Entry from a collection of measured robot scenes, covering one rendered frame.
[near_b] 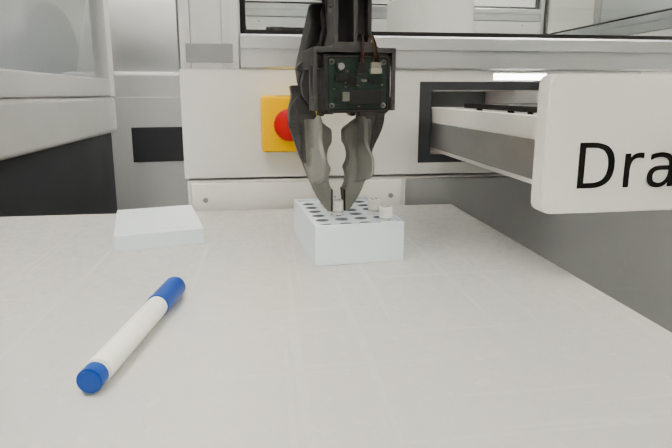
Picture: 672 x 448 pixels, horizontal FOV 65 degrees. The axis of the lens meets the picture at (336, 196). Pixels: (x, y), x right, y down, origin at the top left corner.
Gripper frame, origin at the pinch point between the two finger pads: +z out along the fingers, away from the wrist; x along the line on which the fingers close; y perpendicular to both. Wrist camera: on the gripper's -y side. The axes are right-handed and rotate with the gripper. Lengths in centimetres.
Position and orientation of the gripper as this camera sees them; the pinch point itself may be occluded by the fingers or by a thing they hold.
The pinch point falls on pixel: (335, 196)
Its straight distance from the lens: 52.5
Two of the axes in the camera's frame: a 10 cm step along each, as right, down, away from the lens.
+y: 2.3, 1.9, -9.6
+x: 9.7, -0.4, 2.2
